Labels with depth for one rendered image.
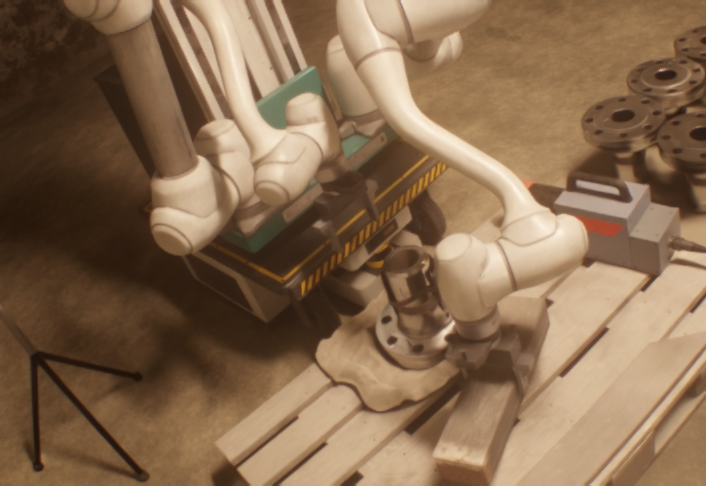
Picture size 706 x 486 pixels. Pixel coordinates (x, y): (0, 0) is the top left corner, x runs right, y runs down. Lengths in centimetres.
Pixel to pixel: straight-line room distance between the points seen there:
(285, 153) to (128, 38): 40
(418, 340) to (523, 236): 55
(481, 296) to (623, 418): 44
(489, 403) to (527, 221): 39
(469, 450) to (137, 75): 101
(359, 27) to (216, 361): 124
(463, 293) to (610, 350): 52
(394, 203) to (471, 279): 79
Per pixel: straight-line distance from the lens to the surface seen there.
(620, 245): 185
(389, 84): 141
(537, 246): 131
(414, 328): 175
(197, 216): 168
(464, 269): 127
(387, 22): 145
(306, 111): 160
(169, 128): 161
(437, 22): 147
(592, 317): 178
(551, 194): 193
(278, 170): 149
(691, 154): 207
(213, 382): 224
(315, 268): 190
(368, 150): 209
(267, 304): 215
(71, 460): 235
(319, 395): 184
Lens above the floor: 142
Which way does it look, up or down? 34 degrees down
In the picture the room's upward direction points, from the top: 23 degrees counter-clockwise
